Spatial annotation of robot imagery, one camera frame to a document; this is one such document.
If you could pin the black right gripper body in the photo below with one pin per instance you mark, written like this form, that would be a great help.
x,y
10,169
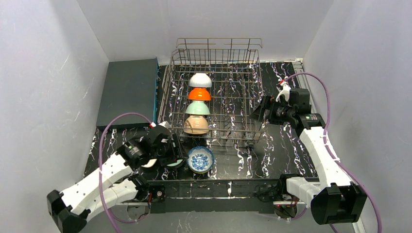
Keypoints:
x,y
267,109

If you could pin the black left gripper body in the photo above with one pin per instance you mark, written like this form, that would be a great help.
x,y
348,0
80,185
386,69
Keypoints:
x,y
177,149

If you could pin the green bowl dark exterior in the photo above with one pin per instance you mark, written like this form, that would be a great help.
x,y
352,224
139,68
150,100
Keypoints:
x,y
176,165

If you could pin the blue patterned bowl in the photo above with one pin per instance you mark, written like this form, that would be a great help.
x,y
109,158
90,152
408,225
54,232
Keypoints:
x,y
200,159

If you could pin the beige floral bowl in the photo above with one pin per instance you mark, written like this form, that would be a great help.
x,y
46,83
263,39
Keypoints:
x,y
196,124

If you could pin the celadon green bowl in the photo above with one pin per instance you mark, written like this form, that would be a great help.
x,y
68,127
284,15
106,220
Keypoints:
x,y
197,107

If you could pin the orange rimmed white bowl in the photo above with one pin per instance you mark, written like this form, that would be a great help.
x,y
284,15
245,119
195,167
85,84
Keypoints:
x,y
200,94

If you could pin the white bowl blue band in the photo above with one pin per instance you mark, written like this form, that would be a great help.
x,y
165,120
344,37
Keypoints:
x,y
201,80

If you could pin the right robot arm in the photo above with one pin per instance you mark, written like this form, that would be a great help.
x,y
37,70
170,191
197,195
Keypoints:
x,y
337,198

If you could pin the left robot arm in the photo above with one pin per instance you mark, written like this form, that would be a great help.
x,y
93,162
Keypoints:
x,y
116,179

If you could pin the white square bowl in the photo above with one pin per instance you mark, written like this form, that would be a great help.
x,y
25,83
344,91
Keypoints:
x,y
150,163

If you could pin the dark grey flat box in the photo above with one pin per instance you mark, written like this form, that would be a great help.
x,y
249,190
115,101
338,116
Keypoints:
x,y
130,86

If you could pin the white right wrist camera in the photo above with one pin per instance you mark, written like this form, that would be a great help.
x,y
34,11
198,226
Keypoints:
x,y
284,93

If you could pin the grey wire dish rack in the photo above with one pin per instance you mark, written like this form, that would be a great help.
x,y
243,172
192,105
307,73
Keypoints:
x,y
233,66

